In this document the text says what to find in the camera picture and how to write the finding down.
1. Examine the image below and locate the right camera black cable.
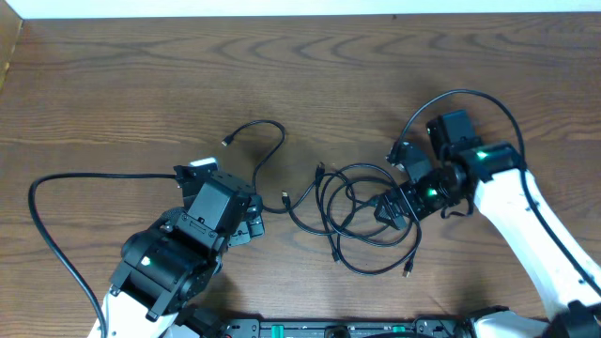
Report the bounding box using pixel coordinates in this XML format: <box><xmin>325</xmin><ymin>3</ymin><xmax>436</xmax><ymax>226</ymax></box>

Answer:
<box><xmin>396</xmin><ymin>88</ymin><xmax>601</xmax><ymax>287</ymax></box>

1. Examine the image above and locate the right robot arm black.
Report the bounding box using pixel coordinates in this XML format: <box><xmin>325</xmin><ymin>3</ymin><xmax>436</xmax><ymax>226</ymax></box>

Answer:
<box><xmin>374</xmin><ymin>111</ymin><xmax>600</xmax><ymax>337</ymax></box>

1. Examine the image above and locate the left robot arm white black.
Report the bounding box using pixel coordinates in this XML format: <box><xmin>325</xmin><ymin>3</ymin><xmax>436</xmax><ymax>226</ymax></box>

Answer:
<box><xmin>89</xmin><ymin>158</ymin><xmax>264</xmax><ymax>337</ymax></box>

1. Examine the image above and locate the black cable bundle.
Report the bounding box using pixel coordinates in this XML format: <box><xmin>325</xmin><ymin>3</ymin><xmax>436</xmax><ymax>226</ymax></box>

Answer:
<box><xmin>280</xmin><ymin>161</ymin><xmax>423</xmax><ymax>279</ymax></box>

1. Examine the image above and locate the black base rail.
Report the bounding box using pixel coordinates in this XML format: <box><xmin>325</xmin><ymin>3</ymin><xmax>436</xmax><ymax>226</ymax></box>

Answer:
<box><xmin>187</xmin><ymin>307</ymin><xmax>517</xmax><ymax>338</ymax></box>

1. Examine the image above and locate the camera black cable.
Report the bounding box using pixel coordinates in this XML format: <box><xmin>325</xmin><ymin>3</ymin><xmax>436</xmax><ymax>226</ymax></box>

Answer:
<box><xmin>27</xmin><ymin>172</ymin><xmax>178</xmax><ymax>338</ymax></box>
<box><xmin>396</xmin><ymin>88</ymin><xmax>601</xmax><ymax>287</ymax></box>

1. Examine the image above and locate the left camera black cable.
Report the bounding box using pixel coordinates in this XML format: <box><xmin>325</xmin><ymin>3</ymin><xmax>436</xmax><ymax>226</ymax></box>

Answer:
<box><xmin>27</xmin><ymin>172</ymin><xmax>178</xmax><ymax>338</ymax></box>

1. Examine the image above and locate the short black usb cable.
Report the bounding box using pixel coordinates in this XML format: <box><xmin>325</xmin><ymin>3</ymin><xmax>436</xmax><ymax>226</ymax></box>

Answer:
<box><xmin>221</xmin><ymin>119</ymin><xmax>320</xmax><ymax>216</ymax></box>

